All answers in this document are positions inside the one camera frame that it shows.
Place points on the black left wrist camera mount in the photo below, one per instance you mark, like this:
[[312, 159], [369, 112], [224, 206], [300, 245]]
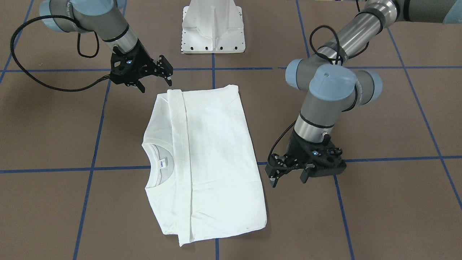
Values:
[[322, 159]]

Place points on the white long-sleeve printed t-shirt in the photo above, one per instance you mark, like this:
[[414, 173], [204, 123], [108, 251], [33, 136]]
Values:
[[204, 181]]

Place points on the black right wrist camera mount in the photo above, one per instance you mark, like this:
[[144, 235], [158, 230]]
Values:
[[129, 68]]

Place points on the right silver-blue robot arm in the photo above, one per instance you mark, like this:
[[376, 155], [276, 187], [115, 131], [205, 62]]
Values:
[[103, 17]]

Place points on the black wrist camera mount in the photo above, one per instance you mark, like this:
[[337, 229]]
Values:
[[129, 68], [322, 159]]

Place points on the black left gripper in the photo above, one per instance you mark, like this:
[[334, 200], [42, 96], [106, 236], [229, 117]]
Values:
[[294, 151]]

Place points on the white central pedestal column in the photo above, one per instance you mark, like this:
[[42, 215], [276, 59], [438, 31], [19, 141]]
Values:
[[212, 27]]

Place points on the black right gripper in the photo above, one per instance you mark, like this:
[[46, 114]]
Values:
[[143, 59]]

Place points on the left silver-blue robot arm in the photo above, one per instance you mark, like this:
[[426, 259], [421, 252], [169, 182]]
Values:
[[331, 88]]

